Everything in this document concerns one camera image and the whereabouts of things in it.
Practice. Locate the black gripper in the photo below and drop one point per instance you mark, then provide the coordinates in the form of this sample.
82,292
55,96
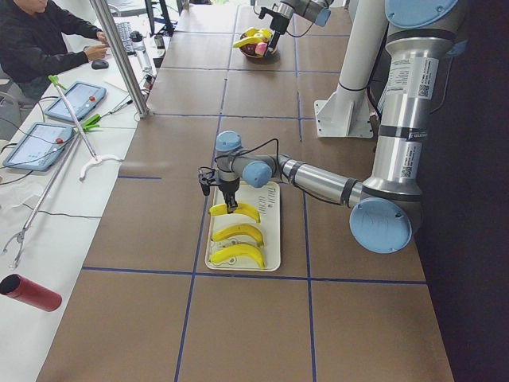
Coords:
229,188
280,21

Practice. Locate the yellow banana basket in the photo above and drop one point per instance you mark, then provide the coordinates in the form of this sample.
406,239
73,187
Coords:
252,40
242,208

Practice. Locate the yellow banana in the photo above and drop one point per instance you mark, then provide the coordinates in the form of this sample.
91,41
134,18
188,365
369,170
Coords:
239,230

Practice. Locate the yellow banana carried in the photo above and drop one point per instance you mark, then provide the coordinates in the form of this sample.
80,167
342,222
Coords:
238,250

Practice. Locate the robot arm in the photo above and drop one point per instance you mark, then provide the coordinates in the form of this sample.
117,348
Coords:
317,12
385,208

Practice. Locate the wicker fruit basket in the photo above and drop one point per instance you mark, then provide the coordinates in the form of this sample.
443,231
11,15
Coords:
248,51

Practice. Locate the yellow lemon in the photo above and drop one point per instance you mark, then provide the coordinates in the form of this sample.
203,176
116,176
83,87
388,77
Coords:
266,33

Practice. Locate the pink apple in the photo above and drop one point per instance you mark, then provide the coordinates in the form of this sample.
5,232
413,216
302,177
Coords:
260,49

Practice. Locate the white bear tray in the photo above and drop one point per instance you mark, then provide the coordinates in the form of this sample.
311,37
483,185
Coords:
267,201

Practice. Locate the clear water bottle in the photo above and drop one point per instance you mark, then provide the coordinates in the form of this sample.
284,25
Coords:
139,47

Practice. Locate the black computer mouse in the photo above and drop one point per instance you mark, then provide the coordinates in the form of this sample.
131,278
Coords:
99,64

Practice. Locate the blue teach pendant far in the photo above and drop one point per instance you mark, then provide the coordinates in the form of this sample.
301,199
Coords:
83,98

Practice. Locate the blue teach pendant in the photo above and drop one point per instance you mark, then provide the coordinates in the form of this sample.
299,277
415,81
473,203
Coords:
39,149
83,98

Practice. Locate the blue teach pendant near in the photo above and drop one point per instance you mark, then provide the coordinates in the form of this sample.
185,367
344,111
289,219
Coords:
39,149

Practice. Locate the long metal grabber tool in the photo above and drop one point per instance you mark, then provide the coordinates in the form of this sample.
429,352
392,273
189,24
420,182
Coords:
19,237

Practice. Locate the red cylinder bottle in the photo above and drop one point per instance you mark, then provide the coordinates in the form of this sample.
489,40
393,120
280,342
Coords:
24,290

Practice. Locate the seated person black jacket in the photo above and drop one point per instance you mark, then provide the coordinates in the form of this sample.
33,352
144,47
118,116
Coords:
33,47

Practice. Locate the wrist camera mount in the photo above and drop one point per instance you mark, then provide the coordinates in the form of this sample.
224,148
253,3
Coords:
207,177
273,12

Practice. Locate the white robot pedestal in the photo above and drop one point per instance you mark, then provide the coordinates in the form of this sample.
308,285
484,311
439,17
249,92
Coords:
346,113

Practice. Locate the aluminium frame post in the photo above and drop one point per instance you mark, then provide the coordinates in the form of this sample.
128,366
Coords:
108,25

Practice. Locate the green handled grabber tool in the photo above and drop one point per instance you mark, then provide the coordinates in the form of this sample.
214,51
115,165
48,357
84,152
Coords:
96,159

